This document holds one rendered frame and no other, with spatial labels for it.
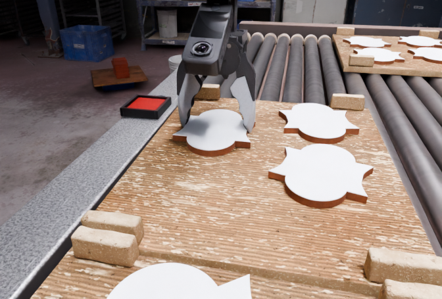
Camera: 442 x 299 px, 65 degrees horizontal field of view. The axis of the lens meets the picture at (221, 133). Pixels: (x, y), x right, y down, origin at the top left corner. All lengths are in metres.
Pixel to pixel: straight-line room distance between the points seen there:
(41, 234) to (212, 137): 0.25
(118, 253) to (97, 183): 0.18
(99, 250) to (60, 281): 0.04
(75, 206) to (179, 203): 0.13
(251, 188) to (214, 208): 0.06
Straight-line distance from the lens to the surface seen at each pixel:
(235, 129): 0.54
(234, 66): 0.50
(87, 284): 0.35
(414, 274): 0.35
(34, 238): 0.44
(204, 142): 0.50
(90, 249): 0.35
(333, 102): 0.67
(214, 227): 0.38
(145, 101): 0.71
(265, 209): 0.40
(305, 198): 0.41
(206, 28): 0.46
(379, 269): 0.34
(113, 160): 0.55
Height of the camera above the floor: 1.19
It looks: 27 degrees down
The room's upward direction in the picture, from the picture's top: straight up
